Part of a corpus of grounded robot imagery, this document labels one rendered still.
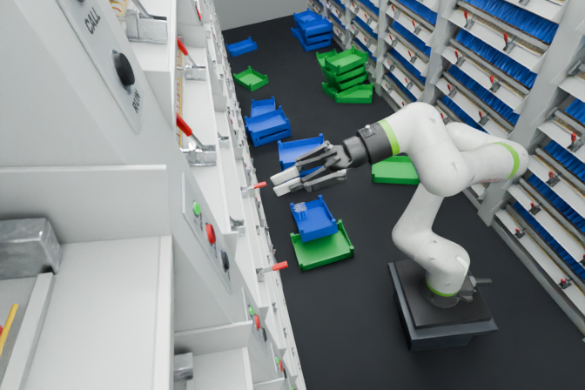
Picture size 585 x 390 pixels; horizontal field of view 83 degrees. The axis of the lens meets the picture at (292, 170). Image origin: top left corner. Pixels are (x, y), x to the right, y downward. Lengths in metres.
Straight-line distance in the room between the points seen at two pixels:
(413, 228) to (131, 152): 1.21
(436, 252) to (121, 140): 1.21
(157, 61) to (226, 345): 0.28
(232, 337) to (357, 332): 1.42
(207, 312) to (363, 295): 1.54
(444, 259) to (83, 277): 1.19
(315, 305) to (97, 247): 1.62
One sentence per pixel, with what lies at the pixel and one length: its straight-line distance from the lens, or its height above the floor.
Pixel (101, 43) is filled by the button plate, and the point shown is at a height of 1.58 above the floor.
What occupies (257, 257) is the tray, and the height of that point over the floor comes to 0.93.
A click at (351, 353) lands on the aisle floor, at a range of 1.70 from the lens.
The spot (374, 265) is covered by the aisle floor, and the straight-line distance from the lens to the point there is 1.87.
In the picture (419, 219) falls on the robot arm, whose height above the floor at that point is 0.60.
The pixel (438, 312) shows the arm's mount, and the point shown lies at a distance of 1.47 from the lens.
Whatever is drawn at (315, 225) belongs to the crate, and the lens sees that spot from 1.93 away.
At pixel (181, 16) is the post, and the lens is 0.87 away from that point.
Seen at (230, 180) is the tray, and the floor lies 1.12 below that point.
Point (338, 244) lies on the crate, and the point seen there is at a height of 0.00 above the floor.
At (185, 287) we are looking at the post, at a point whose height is 1.43.
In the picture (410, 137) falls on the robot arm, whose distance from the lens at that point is 0.81.
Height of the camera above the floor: 1.64
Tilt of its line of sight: 45 degrees down
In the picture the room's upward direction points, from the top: 10 degrees counter-clockwise
